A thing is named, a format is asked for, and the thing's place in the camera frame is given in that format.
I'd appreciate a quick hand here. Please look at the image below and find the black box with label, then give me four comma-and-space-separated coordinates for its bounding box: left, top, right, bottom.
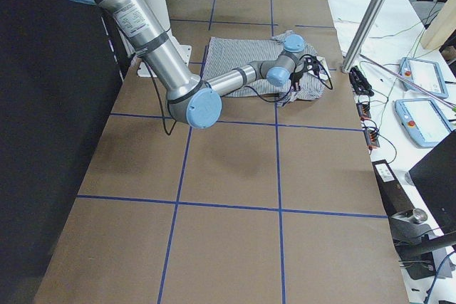
372, 159, 415, 216

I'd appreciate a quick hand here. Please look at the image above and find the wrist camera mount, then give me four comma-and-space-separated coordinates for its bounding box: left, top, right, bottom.
301, 54, 320, 75

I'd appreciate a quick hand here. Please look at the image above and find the near blue teach pendant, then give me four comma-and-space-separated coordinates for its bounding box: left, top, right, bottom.
394, 98, 453, 148

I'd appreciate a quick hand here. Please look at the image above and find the aluminium frame post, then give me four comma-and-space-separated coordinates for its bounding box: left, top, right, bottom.
341, 0, 385, 73

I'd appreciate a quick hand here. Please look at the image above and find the black clamp tool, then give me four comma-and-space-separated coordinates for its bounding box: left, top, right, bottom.
348, 66, 374, 97

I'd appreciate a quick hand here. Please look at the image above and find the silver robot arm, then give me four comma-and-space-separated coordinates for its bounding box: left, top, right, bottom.
71, 0, 310, 129

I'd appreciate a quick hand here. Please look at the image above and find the far blue teach pendant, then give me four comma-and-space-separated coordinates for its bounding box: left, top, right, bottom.
400, 57, 448, 99

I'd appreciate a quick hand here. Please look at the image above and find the black monitor stand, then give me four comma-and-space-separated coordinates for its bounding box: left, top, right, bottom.
389, 132, 455, 280

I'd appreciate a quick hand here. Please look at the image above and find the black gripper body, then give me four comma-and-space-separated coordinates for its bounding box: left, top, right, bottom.
290, 63, 307, 91

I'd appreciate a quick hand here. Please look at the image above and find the striped polo shirt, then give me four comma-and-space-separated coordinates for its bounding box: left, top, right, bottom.
202, 30, 323, 105

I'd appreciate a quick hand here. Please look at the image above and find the blue teach pendant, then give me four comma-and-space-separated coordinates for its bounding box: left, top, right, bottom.
400, 57, 448, 99
394, 98, 453, 148

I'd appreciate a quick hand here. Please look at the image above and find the brown paper table cover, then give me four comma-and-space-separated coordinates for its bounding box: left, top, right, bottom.
34, 0, 408, 303

